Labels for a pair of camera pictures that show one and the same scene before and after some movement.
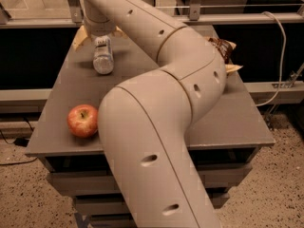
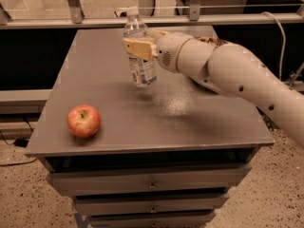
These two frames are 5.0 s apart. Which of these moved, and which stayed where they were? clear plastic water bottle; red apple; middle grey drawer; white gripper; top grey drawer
Moved: white gripper; clear plastic water bottle
Stayed: middle grey drawer; top grey drawer; red apple
